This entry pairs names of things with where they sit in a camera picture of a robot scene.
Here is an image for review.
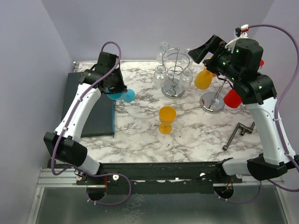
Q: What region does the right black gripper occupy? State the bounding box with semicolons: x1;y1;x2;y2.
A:
189;34;241;83

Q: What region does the blue plastic wine glass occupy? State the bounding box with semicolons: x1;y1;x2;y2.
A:
106;89;135;103

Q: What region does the red plastic wine glass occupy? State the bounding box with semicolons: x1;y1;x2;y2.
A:
223;89;242;108
259;60;264;68

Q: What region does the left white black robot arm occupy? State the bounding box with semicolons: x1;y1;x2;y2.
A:
43;51;134;184

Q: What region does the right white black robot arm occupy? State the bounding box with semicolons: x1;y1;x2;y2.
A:
188;35;299;183

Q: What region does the yellow-orange hanging wine glass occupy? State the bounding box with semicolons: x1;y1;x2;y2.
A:
194;67;216;90

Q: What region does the chrome bottle rack centre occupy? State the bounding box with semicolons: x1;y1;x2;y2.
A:
161;47;185;99

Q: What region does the chrome wine glass rack right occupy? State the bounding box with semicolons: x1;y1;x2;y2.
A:
199;77;231;114

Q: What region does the orange standing plastic wine glass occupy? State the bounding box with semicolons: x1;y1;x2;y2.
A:
158;106;176;134

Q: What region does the clear glass bottle back right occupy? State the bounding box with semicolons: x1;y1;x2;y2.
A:
180;48;193;69

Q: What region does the clear glass bottle front right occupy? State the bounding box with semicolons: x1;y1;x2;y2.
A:
178;69;193;90

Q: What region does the clear glass bottle front left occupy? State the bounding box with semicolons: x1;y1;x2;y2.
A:
154;65;167;88

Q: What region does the dark metal crank key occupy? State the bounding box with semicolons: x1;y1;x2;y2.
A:
221;121;256;152

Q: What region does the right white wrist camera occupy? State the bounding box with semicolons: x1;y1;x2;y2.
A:
225;24;249;50

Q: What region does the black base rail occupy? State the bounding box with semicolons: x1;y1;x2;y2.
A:
46;160;243;196

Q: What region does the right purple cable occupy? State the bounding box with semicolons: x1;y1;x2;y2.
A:
218;24;299;205

